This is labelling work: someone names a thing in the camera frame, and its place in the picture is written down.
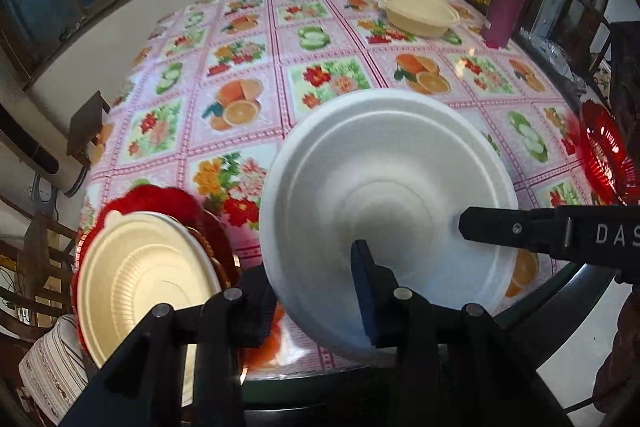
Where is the red flower-shaped glass plate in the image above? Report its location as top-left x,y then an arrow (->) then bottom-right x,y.
69,183 -> 244,358

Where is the striped white cloth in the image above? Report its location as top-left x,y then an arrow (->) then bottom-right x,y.
18,314 -> 88,425

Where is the floral fruit pattern tablecloth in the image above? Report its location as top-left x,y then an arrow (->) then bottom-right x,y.
77,0 -> 601,381

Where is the wooden chair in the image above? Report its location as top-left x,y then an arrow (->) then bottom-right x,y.
1,197 -> 76,343

